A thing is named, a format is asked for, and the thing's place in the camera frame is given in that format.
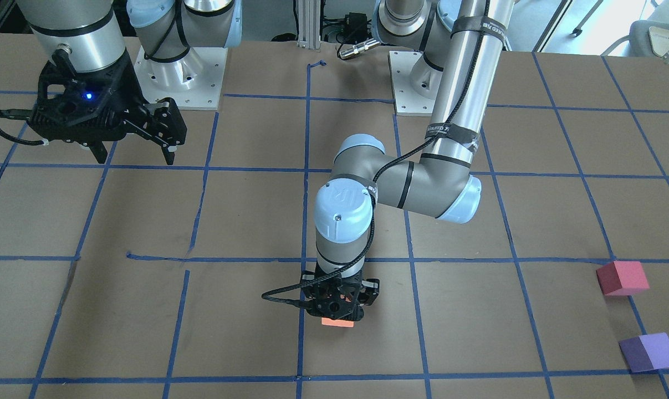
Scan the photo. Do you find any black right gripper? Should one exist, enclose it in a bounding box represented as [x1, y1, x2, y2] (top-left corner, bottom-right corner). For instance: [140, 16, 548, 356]
[28, 55, 187, 166]

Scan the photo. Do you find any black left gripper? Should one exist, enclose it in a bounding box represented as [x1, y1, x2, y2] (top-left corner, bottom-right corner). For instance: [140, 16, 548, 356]
[302, 271, 380, 323]

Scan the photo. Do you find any orange foam cube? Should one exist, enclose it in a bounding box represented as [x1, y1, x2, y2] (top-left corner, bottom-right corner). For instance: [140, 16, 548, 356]
[320, 318, 355, 328]

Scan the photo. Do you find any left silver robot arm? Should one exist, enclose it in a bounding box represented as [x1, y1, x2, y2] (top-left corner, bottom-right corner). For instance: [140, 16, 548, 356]
[292, 1, 514, 321]

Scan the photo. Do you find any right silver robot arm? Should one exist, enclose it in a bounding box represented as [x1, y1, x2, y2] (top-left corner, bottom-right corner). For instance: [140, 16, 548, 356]
[6, 1, 242, 166]

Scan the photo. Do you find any silver metal cylinder connector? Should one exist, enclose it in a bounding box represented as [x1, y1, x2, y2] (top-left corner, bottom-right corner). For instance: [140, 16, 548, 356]
[337, 38, 381, 61]

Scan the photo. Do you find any pink foam cube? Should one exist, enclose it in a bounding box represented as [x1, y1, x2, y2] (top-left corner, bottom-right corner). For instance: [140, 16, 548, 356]
[596, 260, 650, 296]

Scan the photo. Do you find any purple foam cube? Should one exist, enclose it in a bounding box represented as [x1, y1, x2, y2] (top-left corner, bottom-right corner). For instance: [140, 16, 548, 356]
[619, 332, 669, 373]

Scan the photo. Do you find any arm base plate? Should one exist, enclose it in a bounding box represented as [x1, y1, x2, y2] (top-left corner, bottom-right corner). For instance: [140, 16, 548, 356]
[389, 50, 442, 117]
[134, 48, 228, 111]

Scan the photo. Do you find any aluminium frame post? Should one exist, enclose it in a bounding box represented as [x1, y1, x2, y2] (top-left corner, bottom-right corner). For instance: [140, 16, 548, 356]
[295, 0, 321, 52]

